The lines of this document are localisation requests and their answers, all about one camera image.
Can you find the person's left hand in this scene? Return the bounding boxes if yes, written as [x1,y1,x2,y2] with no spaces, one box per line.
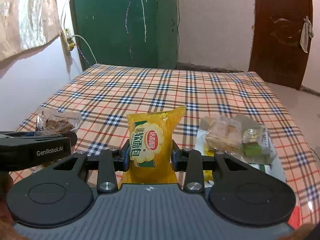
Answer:
[0,172,14,224]

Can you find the yellow wall power socket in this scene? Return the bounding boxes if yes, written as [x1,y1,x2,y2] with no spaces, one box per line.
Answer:
[61,28,75,51]

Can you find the white cardboard box tray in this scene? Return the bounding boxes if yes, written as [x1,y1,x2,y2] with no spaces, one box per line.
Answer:
[195,114,286,182]

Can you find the plaid plastic tablecloth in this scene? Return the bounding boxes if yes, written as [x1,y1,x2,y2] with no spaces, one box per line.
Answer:
[10,63,320,230]

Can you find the yellow foil snack packet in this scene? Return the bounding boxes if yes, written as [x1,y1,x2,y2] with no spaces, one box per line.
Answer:
[202,145,216,186]

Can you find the brown wooden door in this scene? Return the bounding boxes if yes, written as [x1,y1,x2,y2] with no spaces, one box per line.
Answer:
[249,0,313,89]

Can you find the small green edged candy packet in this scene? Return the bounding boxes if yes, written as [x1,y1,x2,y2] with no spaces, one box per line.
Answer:
[242,126,276,165]

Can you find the beige patterned curtain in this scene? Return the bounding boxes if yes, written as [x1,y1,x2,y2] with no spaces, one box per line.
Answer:
[1,0,62,61]

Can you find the clear bag brown nuts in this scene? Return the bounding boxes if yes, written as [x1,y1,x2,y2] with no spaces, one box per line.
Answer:
[35,107,82,136]

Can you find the white power cable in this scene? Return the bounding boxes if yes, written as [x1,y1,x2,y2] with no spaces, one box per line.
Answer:
[60,0,98,65]

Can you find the green metal cabinet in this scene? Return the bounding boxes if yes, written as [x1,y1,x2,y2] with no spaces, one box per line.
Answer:
[70,0,178,69]

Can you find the red blue twisted wire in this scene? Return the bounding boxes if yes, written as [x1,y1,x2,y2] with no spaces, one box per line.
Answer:
[75,43,91,67]

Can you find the clear bag of biscuits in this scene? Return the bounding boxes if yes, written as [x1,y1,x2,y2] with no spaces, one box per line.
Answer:
[203,115,242,152]

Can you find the grey cloth on door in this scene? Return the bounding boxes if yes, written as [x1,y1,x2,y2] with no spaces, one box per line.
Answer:
[299,16,314,54]

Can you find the yellow soft bread packet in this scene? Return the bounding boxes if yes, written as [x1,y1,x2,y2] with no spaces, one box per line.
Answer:
[120,106,187,184]

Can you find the dark green white snack packet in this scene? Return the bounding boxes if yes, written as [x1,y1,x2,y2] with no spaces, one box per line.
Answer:
[249,163,271,175]

